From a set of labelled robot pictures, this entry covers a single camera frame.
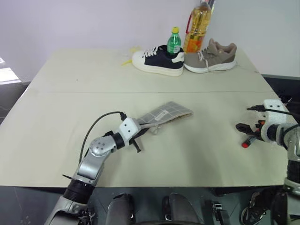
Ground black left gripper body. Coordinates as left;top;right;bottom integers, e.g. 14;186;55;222
130;131;143;144

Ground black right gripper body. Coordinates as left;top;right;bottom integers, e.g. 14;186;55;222
254;111;267;142

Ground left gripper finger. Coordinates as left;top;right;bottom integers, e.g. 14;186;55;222
131;138;143;153
138;126;151;139

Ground red marker pen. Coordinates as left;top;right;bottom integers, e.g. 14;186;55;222
241;136;256;149

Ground grey grid fabric pouch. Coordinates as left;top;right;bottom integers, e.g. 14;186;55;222
135;101;195;136

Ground dark rounded shape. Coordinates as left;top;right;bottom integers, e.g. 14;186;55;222
107;193;137;225

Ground beige high-top sneaker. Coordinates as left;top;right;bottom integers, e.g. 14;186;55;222
183;38;238;73

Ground navy and white sneaker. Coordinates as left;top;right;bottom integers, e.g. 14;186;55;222
132;45;186;77

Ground yellow crumpled object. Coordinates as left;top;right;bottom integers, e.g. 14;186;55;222
120;45;142;67

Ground black tangled mechanism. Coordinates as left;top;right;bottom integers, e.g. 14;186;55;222
241;191;289;225

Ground green plastic bottle yellow cap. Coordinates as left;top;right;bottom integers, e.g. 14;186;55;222
166;26;183;57

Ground large cooking oil bottle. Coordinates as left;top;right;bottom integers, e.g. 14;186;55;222
182;0;212;54

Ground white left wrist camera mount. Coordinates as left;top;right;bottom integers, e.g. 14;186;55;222
118;117;142;147

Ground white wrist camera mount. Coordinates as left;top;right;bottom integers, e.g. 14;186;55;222
260;99;289;143
118;117;142;147

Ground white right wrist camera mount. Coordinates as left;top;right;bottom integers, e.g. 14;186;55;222
260;99;289;143

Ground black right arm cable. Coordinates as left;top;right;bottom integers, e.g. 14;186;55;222
263;107;300;133

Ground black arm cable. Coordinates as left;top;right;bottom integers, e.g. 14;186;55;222
78;111;128;165
263;107;300;133

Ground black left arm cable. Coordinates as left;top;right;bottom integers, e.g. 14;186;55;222
78;111;128;165

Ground black pedal bracket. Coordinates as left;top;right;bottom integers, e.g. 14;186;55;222
205;199;229;225

